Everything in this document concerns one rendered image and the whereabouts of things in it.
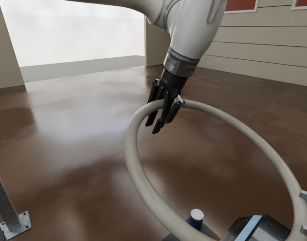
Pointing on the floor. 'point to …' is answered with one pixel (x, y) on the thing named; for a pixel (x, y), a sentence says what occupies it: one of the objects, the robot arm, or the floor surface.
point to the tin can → (196, 219)
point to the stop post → (8, 209)
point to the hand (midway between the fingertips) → (154, 122)
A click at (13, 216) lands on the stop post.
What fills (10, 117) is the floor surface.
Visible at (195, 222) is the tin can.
